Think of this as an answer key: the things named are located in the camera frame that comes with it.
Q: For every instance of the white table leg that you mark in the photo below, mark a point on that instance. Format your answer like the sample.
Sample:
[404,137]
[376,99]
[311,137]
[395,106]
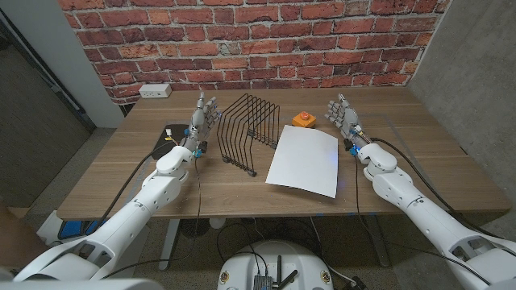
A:
[169,241]
[377,241]

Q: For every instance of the orange emergency stop button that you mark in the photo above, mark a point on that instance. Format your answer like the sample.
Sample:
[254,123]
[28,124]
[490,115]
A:
[304,119]

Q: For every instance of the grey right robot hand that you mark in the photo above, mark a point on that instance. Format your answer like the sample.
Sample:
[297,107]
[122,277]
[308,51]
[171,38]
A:
[347,118]

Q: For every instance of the blue and white floor device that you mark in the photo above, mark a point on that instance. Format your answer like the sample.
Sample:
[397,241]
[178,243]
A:
[72,229]

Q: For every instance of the white paper sheet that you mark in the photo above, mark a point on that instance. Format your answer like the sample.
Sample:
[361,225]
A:
[306,161]

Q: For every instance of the dark perforated partition panel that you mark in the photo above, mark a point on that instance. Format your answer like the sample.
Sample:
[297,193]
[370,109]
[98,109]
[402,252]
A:
[36,129]

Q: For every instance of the white power outlet strip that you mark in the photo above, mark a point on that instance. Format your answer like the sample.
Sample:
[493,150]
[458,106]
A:
[155,91]

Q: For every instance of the red brick print backdrop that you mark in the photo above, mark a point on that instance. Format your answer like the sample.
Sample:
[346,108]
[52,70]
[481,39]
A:
[258,40]

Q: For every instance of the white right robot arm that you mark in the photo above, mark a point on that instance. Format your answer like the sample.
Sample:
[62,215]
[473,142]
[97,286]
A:
[423,209]

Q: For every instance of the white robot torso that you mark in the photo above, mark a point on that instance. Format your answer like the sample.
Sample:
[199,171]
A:
[274,262]

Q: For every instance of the black antennas on torso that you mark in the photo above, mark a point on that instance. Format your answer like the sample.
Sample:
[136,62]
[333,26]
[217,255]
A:
[282,278]

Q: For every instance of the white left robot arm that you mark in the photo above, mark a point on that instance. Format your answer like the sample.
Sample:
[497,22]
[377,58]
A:
[133,217]

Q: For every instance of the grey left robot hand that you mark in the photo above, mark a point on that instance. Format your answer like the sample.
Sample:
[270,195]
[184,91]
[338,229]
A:
[198,125]

